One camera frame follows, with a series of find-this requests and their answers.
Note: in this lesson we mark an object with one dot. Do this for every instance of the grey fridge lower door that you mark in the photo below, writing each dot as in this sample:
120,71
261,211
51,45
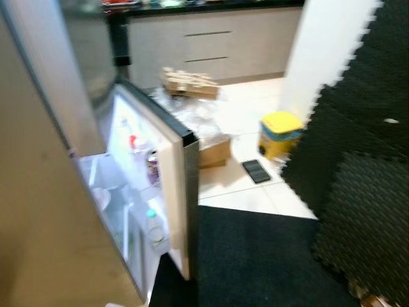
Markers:
182,192

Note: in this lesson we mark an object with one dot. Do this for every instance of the grey steel fridge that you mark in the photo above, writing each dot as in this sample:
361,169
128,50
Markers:
38,192

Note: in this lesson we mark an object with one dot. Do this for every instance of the large black foam puzzle mat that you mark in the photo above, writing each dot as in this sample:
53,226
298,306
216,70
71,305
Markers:
364,83

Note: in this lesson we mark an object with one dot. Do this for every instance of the diamond textured black foam mat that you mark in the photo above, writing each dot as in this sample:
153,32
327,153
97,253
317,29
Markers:
370,236

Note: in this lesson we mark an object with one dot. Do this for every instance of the yellow bin blue band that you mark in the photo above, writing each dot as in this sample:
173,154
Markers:
280,133

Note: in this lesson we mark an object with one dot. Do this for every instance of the black flat floor scale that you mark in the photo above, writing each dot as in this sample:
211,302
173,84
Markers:
256,171

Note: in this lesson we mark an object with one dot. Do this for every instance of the grey kitchen cabinet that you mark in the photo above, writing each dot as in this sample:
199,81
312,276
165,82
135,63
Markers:
255,45

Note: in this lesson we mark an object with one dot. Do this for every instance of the plain brown cardboard box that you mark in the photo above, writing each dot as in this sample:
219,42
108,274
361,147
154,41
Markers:
214,152

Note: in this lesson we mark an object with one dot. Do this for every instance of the clear plastic bag heap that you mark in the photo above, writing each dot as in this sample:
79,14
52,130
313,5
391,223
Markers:
192,118

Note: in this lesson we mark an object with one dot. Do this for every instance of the cardboard egg tray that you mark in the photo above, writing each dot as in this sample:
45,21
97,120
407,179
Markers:
188,83

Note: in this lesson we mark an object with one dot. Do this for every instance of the purple drink can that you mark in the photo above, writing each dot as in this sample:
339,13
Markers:
153,167

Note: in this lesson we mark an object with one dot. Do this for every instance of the green capped water bottle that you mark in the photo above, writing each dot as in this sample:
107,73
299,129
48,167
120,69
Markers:
154,229

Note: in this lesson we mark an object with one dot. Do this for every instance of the red capped small bottle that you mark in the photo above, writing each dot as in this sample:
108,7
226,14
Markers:
135,144

